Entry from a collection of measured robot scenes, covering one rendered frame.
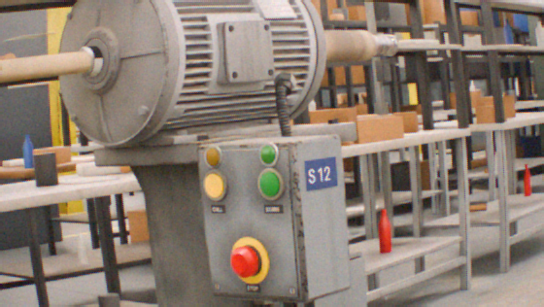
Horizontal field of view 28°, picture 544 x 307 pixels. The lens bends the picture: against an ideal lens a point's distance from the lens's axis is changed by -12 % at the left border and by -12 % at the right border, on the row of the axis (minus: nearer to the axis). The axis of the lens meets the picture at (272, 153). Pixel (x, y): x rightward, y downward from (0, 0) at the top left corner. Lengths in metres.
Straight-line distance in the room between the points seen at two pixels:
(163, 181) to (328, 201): 0.40
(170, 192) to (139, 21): 0.32
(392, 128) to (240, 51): 4.03
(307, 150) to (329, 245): 0.12
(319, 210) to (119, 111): 0.35
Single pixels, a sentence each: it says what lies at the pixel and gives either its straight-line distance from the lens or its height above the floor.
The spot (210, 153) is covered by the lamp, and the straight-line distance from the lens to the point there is 1.50.
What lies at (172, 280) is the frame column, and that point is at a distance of 1.83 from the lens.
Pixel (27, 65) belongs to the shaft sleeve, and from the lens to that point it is 1.56.
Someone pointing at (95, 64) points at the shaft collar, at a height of 1.24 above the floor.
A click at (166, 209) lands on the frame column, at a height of 1.02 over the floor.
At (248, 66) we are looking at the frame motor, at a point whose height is 1.22.
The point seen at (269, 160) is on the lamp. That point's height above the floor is 1.10.
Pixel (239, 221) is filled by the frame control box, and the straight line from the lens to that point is 1.49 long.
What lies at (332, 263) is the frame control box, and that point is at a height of 0.96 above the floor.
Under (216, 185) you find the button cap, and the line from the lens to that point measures 1.50.
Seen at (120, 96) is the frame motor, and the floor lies 1.19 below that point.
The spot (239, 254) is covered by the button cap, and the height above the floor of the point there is 0.99.
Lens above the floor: 1.18
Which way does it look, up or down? 3 degrees down
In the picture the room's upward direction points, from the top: 5 degrees counter-clockwise
